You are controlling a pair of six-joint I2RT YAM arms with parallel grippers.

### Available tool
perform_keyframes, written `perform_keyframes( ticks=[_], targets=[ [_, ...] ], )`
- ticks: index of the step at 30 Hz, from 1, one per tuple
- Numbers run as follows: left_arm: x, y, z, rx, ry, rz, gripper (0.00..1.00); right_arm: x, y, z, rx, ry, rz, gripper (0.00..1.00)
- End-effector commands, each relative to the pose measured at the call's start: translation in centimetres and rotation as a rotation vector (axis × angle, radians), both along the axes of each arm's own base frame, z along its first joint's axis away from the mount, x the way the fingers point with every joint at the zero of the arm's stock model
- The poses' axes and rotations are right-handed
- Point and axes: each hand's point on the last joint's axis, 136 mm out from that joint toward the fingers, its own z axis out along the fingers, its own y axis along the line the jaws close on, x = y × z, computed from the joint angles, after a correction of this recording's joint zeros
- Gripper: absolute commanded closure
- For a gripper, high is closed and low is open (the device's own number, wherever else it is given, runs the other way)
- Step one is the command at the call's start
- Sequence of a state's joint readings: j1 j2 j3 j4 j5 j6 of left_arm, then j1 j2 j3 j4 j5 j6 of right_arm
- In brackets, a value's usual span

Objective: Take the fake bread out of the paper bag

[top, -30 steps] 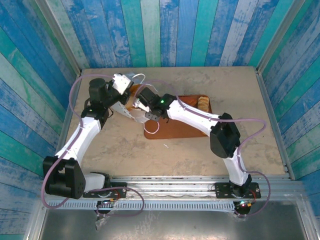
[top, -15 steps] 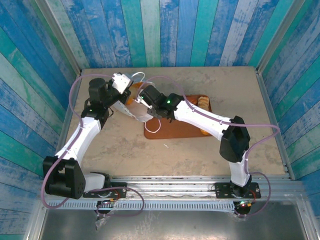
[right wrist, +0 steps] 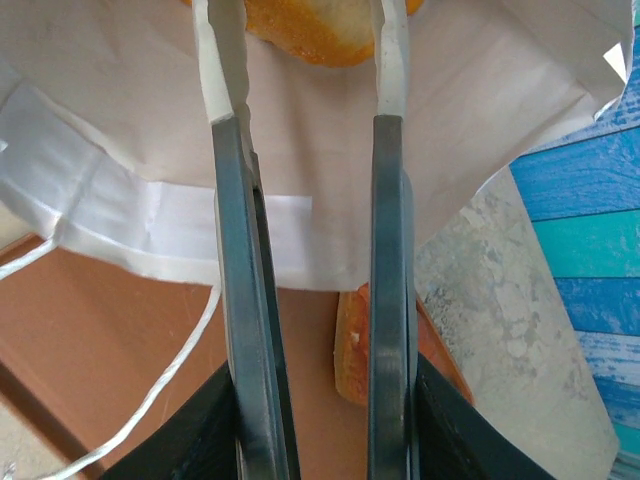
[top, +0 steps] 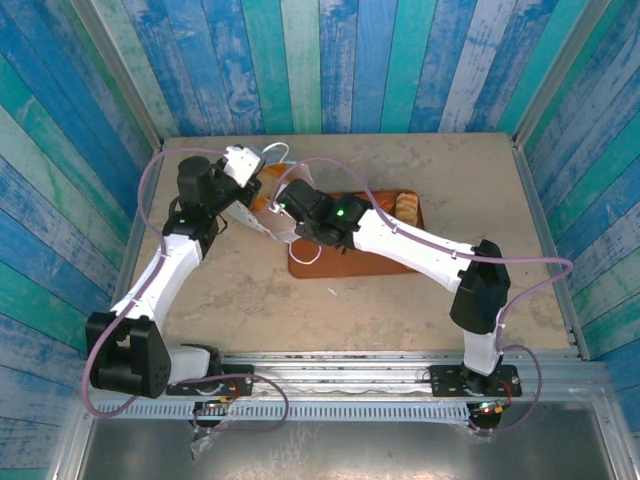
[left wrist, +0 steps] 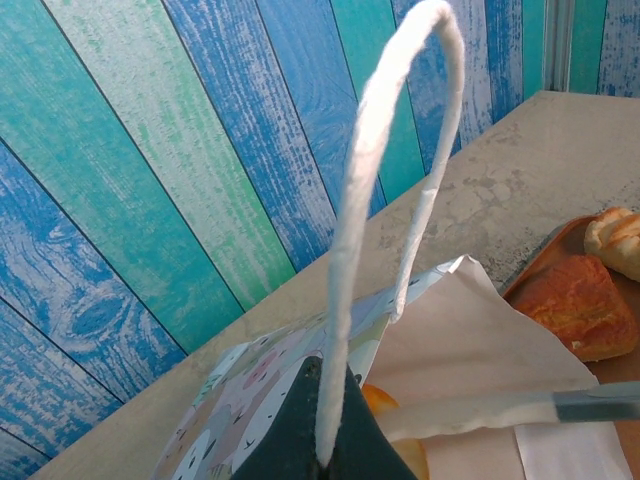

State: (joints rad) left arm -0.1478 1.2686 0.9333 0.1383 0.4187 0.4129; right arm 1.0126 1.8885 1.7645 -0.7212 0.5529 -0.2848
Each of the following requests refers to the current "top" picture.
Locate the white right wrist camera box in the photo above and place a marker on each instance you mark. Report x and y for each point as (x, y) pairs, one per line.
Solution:
(276, 208)

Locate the grey metal corner post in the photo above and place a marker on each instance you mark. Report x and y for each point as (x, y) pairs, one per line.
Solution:
(125, 75)
(555, 75)

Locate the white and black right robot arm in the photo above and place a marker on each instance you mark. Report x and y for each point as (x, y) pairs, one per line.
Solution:
(415, 245)

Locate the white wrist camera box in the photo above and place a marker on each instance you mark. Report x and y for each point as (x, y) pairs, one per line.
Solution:
(242, 165)
(276, 208)

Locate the clear plastic wrap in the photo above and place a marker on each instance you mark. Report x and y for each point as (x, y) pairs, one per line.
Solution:
(200, 445)

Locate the white patterned paper bag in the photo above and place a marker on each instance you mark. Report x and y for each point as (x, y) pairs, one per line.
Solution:
(280, 227)

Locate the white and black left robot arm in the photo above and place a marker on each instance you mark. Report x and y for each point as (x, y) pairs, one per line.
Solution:
(165, 280)

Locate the black round mount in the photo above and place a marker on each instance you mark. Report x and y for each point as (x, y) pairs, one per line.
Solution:
(485, 424)

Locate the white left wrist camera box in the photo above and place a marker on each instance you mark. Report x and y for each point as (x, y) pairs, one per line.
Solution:
(242, 165)

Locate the aluminium table side rail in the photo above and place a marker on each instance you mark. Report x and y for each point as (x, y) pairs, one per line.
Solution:
(526, 175)
(121, 280)

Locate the small circuit board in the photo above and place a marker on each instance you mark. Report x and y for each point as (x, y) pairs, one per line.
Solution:
(492, 409)
(215, 404)

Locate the grey metal shelf panel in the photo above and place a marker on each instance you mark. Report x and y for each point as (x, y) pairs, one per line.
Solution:
(350, 450)

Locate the brown rectangular tray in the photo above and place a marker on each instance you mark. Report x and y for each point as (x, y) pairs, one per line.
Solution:
(350, 265)

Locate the aluminium mounting rail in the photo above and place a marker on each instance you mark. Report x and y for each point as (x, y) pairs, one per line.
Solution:
(350, 372)

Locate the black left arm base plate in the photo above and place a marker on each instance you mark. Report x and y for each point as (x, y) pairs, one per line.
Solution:
(245, 385)

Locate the pale ridged pull-apart bread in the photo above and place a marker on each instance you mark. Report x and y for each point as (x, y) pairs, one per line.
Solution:
(407, 207)

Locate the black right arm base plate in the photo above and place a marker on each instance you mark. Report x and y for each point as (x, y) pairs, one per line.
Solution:
(442, 382)

